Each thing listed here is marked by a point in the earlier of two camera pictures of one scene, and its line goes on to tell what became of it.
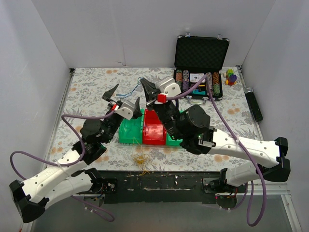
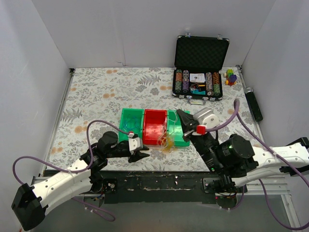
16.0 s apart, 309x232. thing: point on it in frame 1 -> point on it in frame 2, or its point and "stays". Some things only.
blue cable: x=130 y=93 -> x=133 y=123
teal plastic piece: x=196 y=92 stays
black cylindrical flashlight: x=249 y=92 stays
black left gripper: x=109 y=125 -> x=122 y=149
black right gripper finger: x=150 y=91 -> x=187 y=121
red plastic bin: x=154 y=132 stays
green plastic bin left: x=131 y=131 stays
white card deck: x=194 y=77 stays
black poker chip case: x=196 y=56 stays
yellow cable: x=140 y=158 -> x=170 y=147
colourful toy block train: x=231 y=78 stays
